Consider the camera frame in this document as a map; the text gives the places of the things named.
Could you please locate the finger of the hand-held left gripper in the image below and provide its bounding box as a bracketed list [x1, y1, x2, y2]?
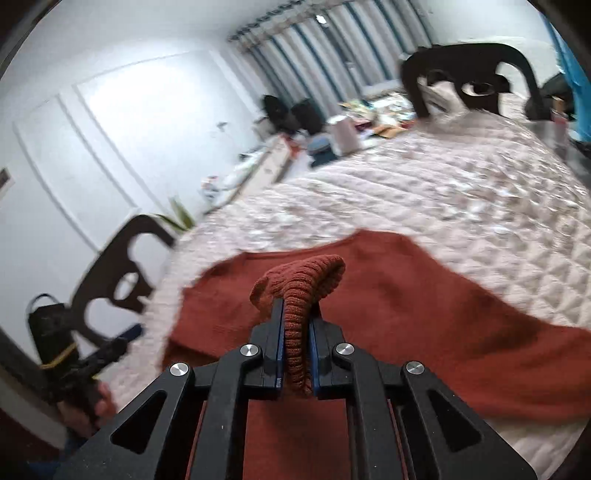
[78, 323, 141, 372]

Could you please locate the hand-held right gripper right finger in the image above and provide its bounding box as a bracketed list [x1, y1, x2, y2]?
[309, 306, 539, 480]

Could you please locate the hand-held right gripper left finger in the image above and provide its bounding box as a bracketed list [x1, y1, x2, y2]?
[53, 298, 287, 480]

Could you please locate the rust red knitted sweater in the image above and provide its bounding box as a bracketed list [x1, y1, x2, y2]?
[164, 231, 591, 480]

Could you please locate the person's left hand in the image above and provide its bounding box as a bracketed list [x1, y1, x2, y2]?
[64, 382, 117, 438]

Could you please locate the dark wooden chair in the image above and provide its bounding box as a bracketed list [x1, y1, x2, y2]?
[69, 215, 178, 347]
[401, 43, 543, 120]

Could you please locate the green potted plant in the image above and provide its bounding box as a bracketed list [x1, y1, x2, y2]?
[154, 196, 197, 232]

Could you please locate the white low cabinet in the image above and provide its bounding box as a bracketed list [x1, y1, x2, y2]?
[203, 136, 291, 208]

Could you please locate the white plastic container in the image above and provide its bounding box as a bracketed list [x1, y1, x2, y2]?
[329, 115, 363, 155]

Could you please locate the pink quilted blanket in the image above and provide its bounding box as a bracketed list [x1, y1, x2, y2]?
[99, 90, 591, 480]

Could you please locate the black suitcase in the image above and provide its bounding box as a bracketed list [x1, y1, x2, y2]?
[292, 98, 324, 136]

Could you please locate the black backpack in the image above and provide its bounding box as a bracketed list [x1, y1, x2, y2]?
[262, 95, 296, 134]

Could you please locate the pile of papers and packets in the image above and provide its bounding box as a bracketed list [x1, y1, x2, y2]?
[339, 90, 416, 139]

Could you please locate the blue striped curtain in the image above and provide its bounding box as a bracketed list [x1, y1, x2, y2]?
[228, 0, 432, 118]

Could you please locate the dark bag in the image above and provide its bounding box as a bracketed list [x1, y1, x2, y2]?
[524, 74, 575, 121]

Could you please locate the blue plastic board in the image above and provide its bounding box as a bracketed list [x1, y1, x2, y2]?
[547, 18, 579, 116]

